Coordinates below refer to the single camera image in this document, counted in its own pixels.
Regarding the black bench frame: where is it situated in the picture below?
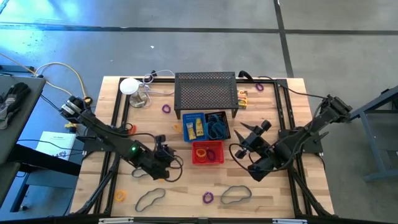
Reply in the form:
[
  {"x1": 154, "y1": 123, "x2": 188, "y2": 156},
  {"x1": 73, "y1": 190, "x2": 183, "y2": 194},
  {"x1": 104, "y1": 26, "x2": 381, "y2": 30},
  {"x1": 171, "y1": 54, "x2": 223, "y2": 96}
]
[{"x1": 7, "y1": 143, "x2": 82, "y2": 213}]

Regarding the grey side table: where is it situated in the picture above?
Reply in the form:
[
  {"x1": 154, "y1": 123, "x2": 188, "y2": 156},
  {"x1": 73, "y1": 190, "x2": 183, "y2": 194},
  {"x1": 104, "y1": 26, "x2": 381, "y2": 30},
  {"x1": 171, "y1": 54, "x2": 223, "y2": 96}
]
[{"x1": 0, "y1": 74, "x2": 47, "y2": 208}]

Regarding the large blue rubber band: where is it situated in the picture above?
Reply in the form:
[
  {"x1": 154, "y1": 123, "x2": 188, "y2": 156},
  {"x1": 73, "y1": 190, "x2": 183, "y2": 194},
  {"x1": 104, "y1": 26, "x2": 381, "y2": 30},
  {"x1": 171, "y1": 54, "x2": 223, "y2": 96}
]
[
  {"x1": 207, "y1": 115, "x2": 226, "y2": 128},
  {"x1": 208, "y1": 123, "x2": 225, "y2": 139},
  {"x1": 206, "y1": 119, "x2": 227, "y2": 140}
]

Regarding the silver metal bracket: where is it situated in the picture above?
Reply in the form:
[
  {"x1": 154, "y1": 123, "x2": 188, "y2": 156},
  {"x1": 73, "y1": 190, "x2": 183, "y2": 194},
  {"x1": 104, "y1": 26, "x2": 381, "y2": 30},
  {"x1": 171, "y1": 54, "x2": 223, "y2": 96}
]
[
  {"x1": 272, "y1": 218, "x2": 309, "y2": 224},
  {"x1": 98, "y1": 217, "x2": 135, "y2": 224}
]

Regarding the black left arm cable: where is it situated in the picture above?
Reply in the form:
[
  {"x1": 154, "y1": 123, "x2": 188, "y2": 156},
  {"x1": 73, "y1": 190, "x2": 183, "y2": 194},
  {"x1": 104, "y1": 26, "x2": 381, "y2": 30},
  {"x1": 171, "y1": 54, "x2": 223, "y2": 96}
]
[{"x1": 123, "y1": 122, "x2": 185, "y2": 184}]

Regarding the white paper booklet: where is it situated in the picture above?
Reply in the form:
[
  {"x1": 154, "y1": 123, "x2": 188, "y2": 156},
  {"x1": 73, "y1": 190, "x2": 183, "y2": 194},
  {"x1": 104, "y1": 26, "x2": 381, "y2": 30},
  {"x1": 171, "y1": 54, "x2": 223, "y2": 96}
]
[{"x1": 35, "y1": 131, "x2": 77, "y2": 161}]

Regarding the black perforated metal shelf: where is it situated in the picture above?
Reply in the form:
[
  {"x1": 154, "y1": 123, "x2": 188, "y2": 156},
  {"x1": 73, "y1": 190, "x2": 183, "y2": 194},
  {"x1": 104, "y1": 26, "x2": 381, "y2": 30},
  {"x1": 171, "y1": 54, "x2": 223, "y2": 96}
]
[{"x1": 174, "y1": 72, "x2": 240, "y2": 120}]

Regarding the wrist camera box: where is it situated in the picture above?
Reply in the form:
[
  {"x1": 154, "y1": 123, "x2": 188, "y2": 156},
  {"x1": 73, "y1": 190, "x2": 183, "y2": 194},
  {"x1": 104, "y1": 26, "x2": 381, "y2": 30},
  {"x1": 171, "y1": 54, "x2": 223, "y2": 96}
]
[
  {"x1": 154, "y1": 134, "x2": 168, "y2": 151},
  {"x1": 233, "y1": 148, "x2": 248, "y2": 161}
]

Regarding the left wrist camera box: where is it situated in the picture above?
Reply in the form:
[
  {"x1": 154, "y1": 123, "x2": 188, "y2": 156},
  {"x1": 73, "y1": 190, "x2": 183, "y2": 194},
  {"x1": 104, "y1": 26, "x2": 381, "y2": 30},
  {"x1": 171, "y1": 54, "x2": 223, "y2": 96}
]
[{"x1": 154, "y1": 134, "x2": 168, "y2": 151}]

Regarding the black power cable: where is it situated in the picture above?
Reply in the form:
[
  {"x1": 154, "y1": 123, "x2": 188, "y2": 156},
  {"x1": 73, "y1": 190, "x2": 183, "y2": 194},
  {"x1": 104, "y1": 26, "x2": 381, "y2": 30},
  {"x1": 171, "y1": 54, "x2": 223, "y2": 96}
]
[{"x1": 238, "y1": 70, "x2": 329, "y2": 101}]

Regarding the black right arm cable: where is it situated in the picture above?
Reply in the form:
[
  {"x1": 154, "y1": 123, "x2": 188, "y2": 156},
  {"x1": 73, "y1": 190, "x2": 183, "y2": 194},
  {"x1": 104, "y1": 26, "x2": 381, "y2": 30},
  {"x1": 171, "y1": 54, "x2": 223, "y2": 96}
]
[{"x1": 228, "y1": 142, "x2": 299, "y2": 174}]

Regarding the white brass desk lamp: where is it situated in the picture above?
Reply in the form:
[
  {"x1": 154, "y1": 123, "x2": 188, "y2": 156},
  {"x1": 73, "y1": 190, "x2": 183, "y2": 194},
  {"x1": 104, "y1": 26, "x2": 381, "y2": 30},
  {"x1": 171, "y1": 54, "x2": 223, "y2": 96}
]
[{"x1": 119, "y1": 77, "x2": 149, "y2": 109}]

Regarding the grey work glove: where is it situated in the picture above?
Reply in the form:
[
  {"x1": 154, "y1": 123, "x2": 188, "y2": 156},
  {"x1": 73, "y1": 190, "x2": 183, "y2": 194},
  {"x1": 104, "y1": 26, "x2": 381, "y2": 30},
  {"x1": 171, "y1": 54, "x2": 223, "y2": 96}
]
[{"x1": 0, "y1": 95, "x2": 16, "y2": 130}]

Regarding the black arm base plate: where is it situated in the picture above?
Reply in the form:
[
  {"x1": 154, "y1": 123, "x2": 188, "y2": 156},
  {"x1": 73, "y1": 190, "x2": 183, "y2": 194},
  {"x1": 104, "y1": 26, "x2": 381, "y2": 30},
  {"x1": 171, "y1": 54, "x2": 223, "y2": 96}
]
[
  {"x1": 83, "y1": 133, "x2": 125, "y2": 154},
  {"x1": 277, "y1": 128, "x2": 325, "y2": 156}
]

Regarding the black aluminium table frame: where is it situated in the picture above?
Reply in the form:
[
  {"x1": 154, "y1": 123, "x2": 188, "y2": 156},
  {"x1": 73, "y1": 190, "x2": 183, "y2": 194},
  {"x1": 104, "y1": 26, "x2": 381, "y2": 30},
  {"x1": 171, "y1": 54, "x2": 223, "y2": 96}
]
[{"x1": 70, "y1": 76, "x2": 336, "y2": 218}]

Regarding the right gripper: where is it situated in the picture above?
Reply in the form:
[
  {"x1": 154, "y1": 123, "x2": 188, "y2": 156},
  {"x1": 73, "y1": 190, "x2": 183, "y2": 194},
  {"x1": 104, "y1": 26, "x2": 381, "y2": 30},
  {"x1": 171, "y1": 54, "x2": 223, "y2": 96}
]
[{"x1": 233, "y1": 120, "x2": 275, "y2": 157}]

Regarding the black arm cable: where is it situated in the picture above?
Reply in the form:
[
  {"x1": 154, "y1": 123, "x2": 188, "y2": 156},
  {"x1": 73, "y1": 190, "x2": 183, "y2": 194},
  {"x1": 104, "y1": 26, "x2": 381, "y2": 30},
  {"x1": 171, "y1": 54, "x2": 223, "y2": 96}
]
[
  {"x1": 123, "y1": 122, "x2": 185, "y2": 184},
  {"x1": 228, "y1": 142, "x2": 299, "y2": 174}
]

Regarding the blue plastic basket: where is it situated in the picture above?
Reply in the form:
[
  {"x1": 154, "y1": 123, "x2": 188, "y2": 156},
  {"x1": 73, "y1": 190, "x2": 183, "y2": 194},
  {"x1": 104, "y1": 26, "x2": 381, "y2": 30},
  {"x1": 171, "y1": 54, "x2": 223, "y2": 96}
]
[{"x1": 182, "y1": 112, "x2": 208, "y2": 143}]

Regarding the red plastic basket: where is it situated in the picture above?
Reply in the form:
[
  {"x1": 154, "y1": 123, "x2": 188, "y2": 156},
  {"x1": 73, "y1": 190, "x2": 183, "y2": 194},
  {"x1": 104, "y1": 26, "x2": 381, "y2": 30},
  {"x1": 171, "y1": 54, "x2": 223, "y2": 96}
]
[{"x1": 191, "y1": 140, "x2": 225, "y2": 166}]

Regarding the white lamp cable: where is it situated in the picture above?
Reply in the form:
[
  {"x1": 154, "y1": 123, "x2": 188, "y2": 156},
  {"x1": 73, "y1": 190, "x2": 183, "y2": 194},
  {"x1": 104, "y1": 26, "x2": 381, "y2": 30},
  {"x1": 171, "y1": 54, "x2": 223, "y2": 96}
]
[{"x1": 141, "y1": 70, "x2": 177, "y2": 108}]

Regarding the black rubber band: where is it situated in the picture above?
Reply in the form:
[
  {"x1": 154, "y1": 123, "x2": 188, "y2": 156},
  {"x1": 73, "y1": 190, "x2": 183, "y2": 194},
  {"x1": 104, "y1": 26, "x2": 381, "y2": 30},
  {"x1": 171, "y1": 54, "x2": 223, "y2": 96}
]
[
  {"x1": 134, "y1": 187, "x2": 167, "y2": 213},
  {"x1": 220, "y1": 185, "x2": 253, "y2": 205}
]

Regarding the blue grey metal stand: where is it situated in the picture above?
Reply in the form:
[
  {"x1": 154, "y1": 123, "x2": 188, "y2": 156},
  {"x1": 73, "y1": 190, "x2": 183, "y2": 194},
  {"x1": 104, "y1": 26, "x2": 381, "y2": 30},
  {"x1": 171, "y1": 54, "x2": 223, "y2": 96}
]
[{"x1": 349, "y1": 84, "x2": 398, "y2": 184}]

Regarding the yellow extension cable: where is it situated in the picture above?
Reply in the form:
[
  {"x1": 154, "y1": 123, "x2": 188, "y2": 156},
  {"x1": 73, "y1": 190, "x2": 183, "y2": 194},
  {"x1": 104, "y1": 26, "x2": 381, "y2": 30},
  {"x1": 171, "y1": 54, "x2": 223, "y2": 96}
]
[{"x1": 0, "y1": 52, "x2": 93, "y2": 105}]

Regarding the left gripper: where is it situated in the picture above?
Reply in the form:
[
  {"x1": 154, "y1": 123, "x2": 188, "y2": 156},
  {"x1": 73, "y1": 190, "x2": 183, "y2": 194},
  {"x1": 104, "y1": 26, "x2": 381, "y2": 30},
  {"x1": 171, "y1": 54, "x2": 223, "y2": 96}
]
[{"x1": 145, "y1": 149, "x2": 176, "y2": 182}]

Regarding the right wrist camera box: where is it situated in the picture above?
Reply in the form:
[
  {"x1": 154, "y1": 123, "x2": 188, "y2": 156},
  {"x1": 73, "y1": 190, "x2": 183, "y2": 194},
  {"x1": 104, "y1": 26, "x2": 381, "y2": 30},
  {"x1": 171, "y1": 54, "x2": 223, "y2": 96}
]
[{"x1": 233, "y1": 148, "x2": 248, "y2": 161}]

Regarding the black work glove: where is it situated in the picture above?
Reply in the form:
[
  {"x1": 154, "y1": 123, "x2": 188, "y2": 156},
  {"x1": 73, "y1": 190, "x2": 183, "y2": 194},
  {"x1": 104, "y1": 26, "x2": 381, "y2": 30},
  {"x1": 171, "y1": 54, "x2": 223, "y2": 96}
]
[{"x1": 1, "y1": 82, "x2": 32, "y2": 114}]

